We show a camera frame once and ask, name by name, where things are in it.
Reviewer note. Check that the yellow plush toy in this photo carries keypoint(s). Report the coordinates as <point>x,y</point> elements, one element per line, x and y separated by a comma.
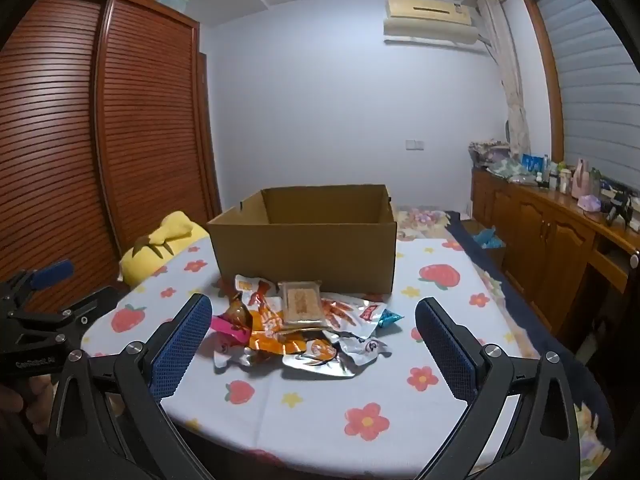
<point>155,245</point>

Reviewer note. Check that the silver orange-red print packet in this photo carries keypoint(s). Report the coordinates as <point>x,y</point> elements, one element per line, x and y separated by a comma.
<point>345,315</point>

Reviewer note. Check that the pink candy wrapper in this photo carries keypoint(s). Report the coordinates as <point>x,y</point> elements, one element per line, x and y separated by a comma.
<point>225,325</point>

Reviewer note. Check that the floral fabric bag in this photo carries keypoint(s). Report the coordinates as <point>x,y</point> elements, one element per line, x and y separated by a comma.
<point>487,155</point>

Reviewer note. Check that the clear brown biscuit packet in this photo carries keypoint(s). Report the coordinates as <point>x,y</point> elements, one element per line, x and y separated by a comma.
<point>299,302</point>

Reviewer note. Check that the grey window blind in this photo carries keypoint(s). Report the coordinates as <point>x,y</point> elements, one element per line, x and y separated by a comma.
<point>590,85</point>

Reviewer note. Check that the wooden window frame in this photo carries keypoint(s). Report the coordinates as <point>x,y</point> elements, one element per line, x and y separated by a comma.
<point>545,75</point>

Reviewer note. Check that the small silver snack packet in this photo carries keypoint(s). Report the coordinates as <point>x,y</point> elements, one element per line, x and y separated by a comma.
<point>367,347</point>

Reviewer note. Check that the floral quilt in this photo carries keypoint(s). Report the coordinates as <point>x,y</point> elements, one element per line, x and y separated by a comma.
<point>425,220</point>

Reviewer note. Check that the wooden sideboard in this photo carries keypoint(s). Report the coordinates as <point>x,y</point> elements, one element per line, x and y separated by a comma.
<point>540,230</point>

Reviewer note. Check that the blue box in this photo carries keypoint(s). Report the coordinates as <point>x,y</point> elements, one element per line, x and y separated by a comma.
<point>531,162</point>

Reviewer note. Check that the beige patterned curtain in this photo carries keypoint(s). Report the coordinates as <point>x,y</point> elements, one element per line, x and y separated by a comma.
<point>512,85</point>

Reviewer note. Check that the teal plastic bag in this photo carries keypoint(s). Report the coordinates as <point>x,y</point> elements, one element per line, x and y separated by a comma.
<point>487,239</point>

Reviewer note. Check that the purple face mask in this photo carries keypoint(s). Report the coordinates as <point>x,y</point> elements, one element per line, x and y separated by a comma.
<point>590,203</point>

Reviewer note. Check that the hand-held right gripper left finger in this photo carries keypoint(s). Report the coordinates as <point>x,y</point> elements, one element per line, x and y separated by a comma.
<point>182,350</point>

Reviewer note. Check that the small black tripod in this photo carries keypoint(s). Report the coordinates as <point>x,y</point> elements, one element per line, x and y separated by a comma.
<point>616,207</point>

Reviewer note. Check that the person's left hand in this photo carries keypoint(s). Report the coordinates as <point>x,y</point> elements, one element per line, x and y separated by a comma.
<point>25,402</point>

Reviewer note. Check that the silver packet orange cartoon print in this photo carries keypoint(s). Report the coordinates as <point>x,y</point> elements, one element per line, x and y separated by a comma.
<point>310,350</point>

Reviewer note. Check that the green patterned cloth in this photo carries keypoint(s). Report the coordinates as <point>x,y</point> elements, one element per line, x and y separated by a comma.
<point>507,169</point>

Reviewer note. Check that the white wall switch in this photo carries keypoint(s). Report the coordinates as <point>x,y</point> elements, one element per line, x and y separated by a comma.
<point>415,144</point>

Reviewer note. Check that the brown cardboard box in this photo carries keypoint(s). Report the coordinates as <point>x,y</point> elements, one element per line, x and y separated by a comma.
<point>300,255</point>

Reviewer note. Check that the blue candy wrapper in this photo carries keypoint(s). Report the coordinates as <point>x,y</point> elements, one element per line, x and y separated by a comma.
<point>390,317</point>

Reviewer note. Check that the wooden louvered wardrobe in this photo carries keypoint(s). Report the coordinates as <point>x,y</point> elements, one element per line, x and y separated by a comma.
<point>140,135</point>

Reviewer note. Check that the beige wall air conditioner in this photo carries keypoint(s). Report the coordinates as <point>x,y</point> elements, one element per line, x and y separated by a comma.
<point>430,22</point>

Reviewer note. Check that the white orange claw-print packet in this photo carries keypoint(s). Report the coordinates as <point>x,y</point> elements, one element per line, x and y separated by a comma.
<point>260,305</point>

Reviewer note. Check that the brown candy wrapper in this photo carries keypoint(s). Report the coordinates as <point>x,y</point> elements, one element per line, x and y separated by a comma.
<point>239,312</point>

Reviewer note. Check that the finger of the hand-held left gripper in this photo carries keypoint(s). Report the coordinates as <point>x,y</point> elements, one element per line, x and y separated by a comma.
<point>50,272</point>
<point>75,312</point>

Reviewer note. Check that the crumpled silver snack packet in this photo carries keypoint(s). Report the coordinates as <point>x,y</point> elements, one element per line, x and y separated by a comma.
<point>235,357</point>

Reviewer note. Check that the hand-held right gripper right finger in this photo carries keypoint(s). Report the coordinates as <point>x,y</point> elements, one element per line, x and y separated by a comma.
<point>445,355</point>

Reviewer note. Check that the green bottle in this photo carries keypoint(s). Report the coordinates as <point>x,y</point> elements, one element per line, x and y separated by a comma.
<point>594,182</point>

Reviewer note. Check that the white bottle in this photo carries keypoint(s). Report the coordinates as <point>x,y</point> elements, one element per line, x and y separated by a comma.
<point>564,180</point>

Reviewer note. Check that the white strawberry flower bedsheet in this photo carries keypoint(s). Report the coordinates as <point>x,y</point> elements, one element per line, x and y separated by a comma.
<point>310,410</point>

